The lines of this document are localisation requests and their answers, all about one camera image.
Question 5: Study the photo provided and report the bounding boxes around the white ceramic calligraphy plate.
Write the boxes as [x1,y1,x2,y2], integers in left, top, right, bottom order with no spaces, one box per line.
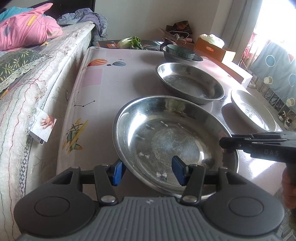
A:
[231,90,276,132]

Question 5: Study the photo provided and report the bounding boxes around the large steel plate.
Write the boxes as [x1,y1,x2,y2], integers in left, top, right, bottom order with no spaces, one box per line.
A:
[112,95,239,198]

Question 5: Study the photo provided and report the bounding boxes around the teal ceramic bowl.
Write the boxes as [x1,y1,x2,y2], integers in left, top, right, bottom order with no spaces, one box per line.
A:
[166,44,195,59]

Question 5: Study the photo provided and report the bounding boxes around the person right hand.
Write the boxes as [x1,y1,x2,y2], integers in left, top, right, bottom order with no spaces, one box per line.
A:
[281,168,296,210]

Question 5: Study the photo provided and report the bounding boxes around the white mattress bed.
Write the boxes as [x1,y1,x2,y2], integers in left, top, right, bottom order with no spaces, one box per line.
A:
[1,22,94,240]

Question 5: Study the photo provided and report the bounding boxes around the blue circle pattern blanket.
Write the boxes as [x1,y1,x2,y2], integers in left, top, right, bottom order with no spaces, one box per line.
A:
[249,42,295,111]

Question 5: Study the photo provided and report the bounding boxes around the small photo card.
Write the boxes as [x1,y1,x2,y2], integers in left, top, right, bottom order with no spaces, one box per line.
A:
[30,109,57,145]

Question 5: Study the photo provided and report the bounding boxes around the deep steel bowl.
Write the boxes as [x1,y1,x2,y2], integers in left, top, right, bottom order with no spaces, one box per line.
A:
[161,46,204,63]

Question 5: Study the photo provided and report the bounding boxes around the orange cardboard box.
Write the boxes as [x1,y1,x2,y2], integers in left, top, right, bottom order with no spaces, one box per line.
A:
[195,38,236,62]

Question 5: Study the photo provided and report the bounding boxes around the white bag in box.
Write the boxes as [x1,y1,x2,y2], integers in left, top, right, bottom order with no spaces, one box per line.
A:
[199,34,225,48]

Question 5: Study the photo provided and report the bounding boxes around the green leafy cabbage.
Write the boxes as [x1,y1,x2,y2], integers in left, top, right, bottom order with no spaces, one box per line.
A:
[117,36,143,50]

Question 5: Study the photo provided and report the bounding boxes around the dark printed flat box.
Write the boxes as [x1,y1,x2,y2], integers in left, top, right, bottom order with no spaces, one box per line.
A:
[96,38,163,51]

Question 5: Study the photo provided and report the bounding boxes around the open box with clutter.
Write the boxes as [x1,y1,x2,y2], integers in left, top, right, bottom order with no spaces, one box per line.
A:
[160,21,196,50]

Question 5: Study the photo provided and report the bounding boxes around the green floral pillow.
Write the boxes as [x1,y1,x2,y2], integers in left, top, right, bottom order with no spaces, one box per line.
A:
[0,49,48,92]

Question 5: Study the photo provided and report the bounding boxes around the grey blue clothes pile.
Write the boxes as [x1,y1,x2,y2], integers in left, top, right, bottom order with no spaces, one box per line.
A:
[57,8,108,46]

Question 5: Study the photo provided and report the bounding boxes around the pink floral quilt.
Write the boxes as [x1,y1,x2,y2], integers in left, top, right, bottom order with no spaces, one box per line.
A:
[1,3,63,51]

